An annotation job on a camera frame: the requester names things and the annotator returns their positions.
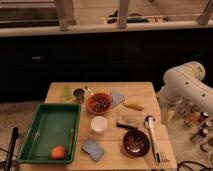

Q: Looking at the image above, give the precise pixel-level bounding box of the yellow banana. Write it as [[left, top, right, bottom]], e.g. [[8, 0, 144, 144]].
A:
[[123, 102, 144, 111]]

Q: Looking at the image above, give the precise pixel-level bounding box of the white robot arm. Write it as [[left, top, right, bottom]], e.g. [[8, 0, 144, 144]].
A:
[[157, 61, 213, 114]]

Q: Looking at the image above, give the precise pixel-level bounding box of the metal cup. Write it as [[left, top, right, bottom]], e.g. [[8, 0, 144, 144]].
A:
[[73, 88, 85, 104]]

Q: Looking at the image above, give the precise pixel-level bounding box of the white paper cup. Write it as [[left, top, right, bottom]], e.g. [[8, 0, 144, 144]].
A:
[[90, 116, 108, 134]]

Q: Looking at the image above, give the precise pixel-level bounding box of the green plastic cup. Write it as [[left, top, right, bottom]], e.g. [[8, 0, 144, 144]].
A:
[[62, 86, 72, 100]]

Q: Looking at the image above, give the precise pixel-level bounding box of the red bowl with food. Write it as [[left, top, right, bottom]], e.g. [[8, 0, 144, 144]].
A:
[[86, 93, 112, 115]]

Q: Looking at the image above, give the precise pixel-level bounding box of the wooden spoon in bowl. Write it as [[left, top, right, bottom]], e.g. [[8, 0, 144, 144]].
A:
[[84, 86, 97, 102]]

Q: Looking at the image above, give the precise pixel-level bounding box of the white black kitchen tool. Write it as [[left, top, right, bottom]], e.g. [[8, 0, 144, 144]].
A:
[[145, 115, 161, 164]]

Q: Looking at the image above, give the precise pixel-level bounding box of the blue sponge near front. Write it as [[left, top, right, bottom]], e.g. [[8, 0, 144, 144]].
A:
[[82, 139, 105, 161]]

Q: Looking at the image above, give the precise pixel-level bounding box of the dark brown bowl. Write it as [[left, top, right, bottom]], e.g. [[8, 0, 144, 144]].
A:
[[123, 129, 150, 157]]

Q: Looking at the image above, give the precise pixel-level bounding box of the green plastic tray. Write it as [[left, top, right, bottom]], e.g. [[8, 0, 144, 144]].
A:
[[17, 103, 81, 164]]

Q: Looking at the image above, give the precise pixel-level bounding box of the orange fruit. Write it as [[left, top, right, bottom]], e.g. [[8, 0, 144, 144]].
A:
[[51, 146, 65, 160]]

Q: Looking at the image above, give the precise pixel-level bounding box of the black stand pole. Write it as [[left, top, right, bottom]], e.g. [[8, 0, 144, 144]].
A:
[[4, 127, 19, 171]]

